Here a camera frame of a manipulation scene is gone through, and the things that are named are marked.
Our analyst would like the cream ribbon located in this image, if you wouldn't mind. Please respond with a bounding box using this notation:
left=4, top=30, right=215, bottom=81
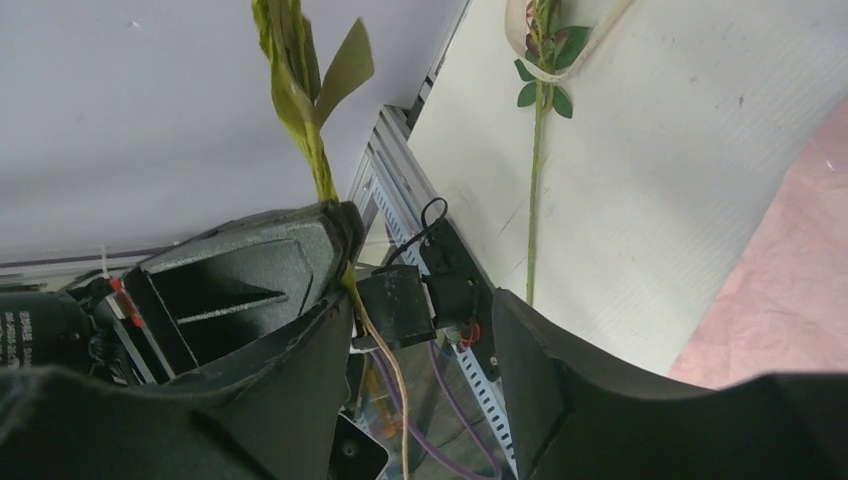
left=504, top=1, right=632, bottom=84

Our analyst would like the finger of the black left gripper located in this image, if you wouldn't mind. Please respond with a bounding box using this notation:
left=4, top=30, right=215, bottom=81
left=122, top=201, right=365, bottom=384

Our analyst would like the white slotted cable duct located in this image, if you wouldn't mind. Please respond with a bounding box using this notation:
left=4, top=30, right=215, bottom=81
left=371, top=180, right=518, bottom=479

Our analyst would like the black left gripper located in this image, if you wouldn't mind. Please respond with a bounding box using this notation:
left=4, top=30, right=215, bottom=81
left=1, top=278, right=153, bottom=385

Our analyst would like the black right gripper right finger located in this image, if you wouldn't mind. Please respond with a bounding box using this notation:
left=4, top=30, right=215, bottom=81
left=492, top=289, right=847, bottom=479

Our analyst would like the pink wrapping paper sheet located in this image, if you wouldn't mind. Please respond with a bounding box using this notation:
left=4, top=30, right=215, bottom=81
left=669, top=103, right=847, bottom=388

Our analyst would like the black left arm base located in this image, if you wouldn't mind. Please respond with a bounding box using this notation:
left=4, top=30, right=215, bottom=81
left=355, top=197, right=500, bottom=381

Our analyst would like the peach fake rose stem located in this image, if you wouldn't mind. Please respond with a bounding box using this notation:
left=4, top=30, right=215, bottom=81
left=513, top=0, right=592, bottom=307

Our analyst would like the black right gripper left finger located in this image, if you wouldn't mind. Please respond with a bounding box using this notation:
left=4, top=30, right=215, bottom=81
left=1, top=292, right=352, bottom=479

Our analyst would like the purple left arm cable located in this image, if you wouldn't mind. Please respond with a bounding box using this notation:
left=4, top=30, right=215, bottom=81
left=0, top=245, right=505, bottom=480

